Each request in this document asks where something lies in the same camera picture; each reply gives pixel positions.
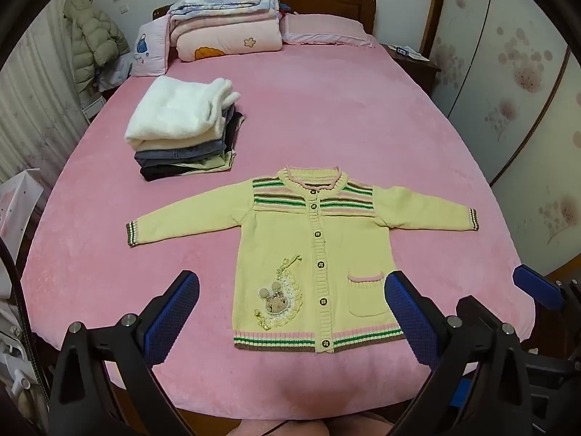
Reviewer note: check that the black folded garment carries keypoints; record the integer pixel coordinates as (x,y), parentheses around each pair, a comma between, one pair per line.
(159,172)

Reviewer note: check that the pink bed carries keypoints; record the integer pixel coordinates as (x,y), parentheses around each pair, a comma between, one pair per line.
(317,113)

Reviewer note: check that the pink pillow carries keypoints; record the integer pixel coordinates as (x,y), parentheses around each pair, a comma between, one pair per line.
(327,29)

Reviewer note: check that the papers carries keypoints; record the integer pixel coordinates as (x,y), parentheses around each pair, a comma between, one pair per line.
(408,52)

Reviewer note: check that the white plastic rack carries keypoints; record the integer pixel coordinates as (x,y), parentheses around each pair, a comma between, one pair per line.
(18,209)

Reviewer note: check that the pale blue cloth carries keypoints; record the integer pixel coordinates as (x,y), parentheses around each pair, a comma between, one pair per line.
(111,71)

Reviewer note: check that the wooden nightstand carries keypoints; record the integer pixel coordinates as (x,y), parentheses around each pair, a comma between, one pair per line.
(417,75)

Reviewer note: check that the olive puffer jacket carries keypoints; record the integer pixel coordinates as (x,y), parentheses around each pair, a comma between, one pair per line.
(90,36)

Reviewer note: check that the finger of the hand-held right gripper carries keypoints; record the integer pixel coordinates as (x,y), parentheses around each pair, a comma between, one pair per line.
(464,393)
(538,288)

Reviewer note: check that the floral wardrobe doors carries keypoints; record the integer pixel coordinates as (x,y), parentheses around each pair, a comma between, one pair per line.
(513,77)

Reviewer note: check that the dark grey folded garment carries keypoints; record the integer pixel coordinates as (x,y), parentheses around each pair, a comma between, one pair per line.
(232,125)

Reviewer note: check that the cushion with blue bag print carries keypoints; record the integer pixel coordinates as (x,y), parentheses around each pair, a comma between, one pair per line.
(150,50)

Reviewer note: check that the white fluffy folded garment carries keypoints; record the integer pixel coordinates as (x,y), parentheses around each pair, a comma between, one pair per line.
(177,109)

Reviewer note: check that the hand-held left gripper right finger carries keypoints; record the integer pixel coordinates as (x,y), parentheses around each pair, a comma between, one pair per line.
(411,322)

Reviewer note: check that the pale yellow folded garment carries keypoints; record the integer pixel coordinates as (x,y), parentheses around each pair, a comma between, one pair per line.
(211,162)

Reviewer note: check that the yellow knit cardigan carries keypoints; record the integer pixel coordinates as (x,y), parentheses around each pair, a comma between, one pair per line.
(295,254)

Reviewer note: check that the pale curtain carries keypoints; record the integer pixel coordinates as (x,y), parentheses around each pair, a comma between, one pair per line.
(31,113)

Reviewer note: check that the pink folded quilt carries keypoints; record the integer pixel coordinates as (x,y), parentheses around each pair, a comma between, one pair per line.
(227,41)

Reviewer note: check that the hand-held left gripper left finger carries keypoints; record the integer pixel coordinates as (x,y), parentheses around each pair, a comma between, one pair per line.
(174,318)

